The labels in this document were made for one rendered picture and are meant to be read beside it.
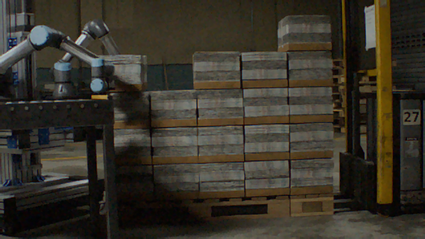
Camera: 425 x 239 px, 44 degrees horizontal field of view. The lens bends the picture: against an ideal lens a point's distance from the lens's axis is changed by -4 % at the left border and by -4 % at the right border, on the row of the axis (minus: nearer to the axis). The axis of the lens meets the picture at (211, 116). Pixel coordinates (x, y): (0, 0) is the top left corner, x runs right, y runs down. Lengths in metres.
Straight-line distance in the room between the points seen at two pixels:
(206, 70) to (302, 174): 0.90
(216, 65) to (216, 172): 0.67
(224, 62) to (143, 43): 6.96
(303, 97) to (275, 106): 0.18
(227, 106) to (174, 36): 7.16
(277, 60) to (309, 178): 0.78
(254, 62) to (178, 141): 0.68
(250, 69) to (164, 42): 7.07
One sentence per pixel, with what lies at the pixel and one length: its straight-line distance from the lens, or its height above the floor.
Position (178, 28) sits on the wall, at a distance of 10.57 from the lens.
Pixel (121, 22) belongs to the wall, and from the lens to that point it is 10.28.
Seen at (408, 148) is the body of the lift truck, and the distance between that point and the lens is 3.58.
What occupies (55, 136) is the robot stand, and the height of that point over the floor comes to 0.55.
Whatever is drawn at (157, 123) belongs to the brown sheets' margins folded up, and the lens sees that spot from 3.43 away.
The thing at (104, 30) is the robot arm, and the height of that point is 1.27.
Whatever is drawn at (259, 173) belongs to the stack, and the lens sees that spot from 3.49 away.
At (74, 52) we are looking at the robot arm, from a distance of 3.29.
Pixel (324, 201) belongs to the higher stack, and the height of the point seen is 0.09.
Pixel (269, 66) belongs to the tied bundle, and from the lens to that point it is 3.47.
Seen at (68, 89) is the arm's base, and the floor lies 0.86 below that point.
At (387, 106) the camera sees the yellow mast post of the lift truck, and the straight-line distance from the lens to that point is 3.47.
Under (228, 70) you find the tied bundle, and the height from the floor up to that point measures 0.95.
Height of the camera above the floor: 0.84
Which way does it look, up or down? 3 degrees down
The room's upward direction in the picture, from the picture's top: 2 degrees counter-clockwise
